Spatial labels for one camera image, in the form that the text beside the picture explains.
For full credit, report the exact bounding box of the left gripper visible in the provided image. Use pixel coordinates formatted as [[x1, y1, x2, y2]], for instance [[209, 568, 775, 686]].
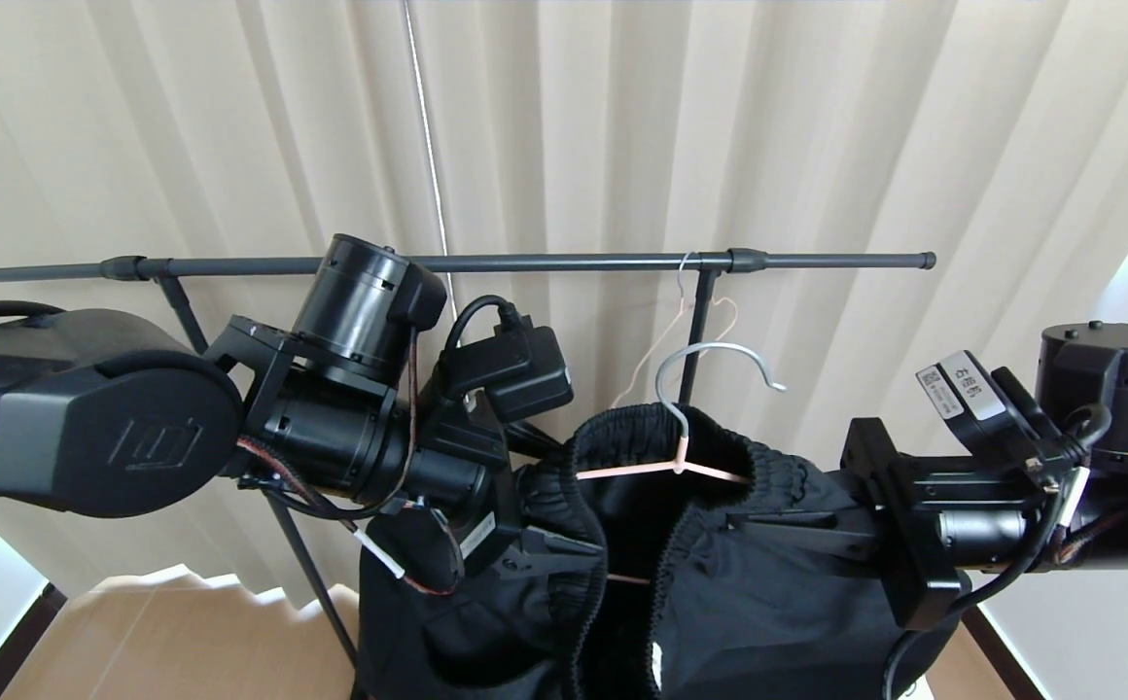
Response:
[[253, 374, 607, 596]]

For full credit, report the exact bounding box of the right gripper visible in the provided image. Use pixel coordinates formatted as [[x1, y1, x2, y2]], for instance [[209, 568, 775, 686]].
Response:
[[725, 418, 1068, 631]]

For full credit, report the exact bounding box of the black garment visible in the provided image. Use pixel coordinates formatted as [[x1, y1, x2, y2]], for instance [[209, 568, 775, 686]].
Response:
[[357, 402, 964, 700]]

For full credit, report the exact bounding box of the pink clothes hanger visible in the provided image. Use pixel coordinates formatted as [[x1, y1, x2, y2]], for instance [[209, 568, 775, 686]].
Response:
[[608, 251, 740, 409], [574, 342, 787, 586]]

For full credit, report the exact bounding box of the black clothes rack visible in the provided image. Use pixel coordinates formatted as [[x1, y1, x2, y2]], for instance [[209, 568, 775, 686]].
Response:
[[0, 249, 937, 700]]

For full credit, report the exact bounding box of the beige curtain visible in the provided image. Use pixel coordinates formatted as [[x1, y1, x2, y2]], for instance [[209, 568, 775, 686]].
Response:
[[0, 0, 1128, 623]]

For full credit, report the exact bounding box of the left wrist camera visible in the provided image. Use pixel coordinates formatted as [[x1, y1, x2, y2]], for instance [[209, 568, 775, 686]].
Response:
[[428, 321, 577, 426]]

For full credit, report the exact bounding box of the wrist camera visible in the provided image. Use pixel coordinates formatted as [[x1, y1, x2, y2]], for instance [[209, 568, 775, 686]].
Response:
[[428, 321, 577, 426], [916, 350, 1114, 487]]

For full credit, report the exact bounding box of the black cable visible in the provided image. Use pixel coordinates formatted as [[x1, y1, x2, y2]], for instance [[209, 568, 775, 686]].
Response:
[[880, 403, 1114, 700], [442, 295, 526, 366]]

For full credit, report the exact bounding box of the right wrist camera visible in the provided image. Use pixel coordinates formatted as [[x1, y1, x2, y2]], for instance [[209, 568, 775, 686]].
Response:
[[916, 350, 1114, 487]]

